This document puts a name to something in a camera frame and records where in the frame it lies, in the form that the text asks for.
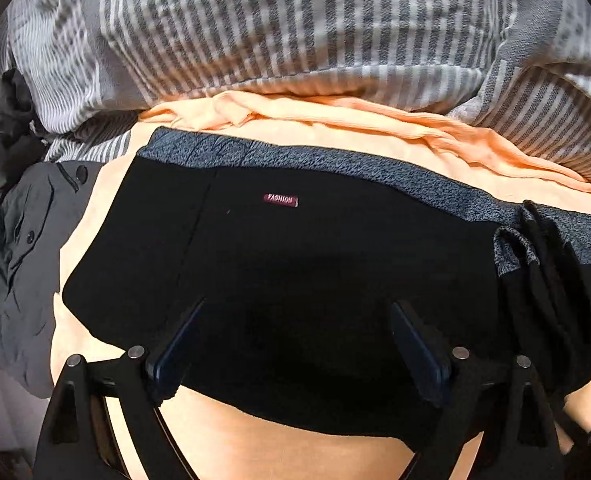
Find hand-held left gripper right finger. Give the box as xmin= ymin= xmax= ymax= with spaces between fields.
xmin=390 ymin=300 xmax=572 ymax=480

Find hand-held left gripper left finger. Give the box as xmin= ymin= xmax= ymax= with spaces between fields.
xmin=34 ymin=297 xmax=208 ymax=480

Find black pants with blue bands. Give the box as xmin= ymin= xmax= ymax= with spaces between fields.
xmin=62 ymin=126 xmax=591 ymax=456

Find dark grey jacket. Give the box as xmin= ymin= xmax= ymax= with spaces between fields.
xmin=0 ymin=160 xmax=106 ymax=398

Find orange bed sheet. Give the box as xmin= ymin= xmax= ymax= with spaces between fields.
xmin=50 ymin=90 xmax=591 ymax=480

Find black crumpled cloth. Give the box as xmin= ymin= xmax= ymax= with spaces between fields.
xmin=0 ymin=67 xmax=48 ymax=166

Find grey white striped duvet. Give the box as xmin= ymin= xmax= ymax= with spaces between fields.
xmin=0 ymin=0 xmax=591 ymax=193

